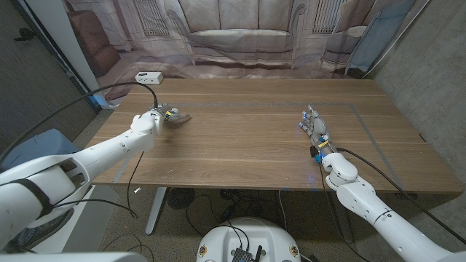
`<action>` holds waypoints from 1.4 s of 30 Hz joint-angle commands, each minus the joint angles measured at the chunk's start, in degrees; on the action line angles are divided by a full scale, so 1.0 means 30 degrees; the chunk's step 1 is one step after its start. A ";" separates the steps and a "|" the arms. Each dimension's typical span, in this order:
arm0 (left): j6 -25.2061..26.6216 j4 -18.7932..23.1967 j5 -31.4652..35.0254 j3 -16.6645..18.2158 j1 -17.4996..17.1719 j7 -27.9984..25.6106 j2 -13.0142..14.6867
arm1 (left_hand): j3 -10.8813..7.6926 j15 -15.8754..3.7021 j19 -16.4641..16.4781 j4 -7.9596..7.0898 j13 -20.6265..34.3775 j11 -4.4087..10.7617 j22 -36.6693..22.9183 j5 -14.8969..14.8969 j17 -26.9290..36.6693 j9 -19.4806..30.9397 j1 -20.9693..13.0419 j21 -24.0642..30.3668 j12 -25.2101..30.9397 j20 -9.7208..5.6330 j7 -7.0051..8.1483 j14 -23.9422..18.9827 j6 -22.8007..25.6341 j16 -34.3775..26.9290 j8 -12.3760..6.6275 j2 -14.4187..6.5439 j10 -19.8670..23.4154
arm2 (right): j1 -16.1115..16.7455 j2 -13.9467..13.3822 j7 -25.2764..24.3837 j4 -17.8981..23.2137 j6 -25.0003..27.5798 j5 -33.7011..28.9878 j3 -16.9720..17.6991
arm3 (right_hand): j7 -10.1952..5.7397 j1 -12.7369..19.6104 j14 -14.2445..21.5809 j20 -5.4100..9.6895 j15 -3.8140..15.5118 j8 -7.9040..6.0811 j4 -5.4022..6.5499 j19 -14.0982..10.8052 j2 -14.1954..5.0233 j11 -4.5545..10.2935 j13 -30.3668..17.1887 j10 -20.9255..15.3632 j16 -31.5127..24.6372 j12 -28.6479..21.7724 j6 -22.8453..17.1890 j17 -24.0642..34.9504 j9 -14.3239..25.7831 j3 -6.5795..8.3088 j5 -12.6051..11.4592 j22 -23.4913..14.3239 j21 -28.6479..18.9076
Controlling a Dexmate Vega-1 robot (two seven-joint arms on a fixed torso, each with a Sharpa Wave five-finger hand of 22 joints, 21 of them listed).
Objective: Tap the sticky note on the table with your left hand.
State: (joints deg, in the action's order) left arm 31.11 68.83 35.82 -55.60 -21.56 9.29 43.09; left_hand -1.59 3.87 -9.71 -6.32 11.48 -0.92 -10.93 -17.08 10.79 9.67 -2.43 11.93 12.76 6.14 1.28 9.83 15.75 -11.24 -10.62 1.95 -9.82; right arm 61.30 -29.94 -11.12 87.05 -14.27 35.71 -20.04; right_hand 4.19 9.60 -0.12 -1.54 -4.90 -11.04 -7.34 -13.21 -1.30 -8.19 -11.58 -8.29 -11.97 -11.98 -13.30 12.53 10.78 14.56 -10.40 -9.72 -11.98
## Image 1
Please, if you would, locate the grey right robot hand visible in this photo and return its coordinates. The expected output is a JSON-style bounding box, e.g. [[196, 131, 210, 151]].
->
[[298, 104, 338, 163]]

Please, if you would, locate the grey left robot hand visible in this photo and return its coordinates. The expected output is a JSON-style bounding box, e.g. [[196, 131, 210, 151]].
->
[[151, 103, 192, 124]]

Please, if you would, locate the white power strip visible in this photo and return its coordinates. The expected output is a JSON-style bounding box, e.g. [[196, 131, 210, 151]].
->
[[135, 71, 164, 85]]

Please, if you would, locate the black round fan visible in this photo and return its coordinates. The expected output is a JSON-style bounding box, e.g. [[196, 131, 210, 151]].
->
[[166, 187, 197, 210]]

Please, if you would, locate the grey table leg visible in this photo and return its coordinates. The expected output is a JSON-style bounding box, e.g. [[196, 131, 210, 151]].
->
[[329, 191, 355, 244]]

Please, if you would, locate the white table leg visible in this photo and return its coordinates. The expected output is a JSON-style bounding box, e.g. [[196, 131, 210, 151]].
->
[[144, 186, 168, 236]]

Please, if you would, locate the printed living room backdrop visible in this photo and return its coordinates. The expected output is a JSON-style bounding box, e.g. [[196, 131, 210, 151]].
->
[[61, 0, 433, 106]]

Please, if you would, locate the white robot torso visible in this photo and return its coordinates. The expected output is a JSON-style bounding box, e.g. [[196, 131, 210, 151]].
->
[[196, 217, 302, 262]]

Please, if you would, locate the blue grey plastic bin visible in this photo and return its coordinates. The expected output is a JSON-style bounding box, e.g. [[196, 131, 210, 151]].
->
[[0, 129, 79, 172]]

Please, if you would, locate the black module with antenna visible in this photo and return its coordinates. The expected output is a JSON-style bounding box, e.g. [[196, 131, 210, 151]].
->
[[231, 245, 264, 262]]

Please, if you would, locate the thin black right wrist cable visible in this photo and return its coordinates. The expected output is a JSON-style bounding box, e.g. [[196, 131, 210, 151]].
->
[[318, 162, 372, 262]]

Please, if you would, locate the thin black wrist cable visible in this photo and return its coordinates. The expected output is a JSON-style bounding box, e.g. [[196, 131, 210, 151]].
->
[[50, 151, 146, 220], [318, 162, 372, 262]]

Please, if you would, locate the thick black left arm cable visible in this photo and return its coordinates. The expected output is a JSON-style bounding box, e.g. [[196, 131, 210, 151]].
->
[[0, 82, 159, 163]]

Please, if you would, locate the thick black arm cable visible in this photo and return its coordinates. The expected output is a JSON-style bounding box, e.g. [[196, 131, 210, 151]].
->
[[336, 147, 466, 245], [0, 82, 159, 163]]

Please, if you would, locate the thin black left wrist cable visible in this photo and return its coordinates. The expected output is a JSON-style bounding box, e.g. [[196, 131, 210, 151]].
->
[[50, 151, 146, 220]]

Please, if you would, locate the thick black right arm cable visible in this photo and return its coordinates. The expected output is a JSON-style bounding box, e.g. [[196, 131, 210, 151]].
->
[[336, 147, 466, 245]]

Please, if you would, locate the black floor cable bundle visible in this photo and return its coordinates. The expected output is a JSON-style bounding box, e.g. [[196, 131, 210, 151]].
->
[[184, 188, 288, 239]]

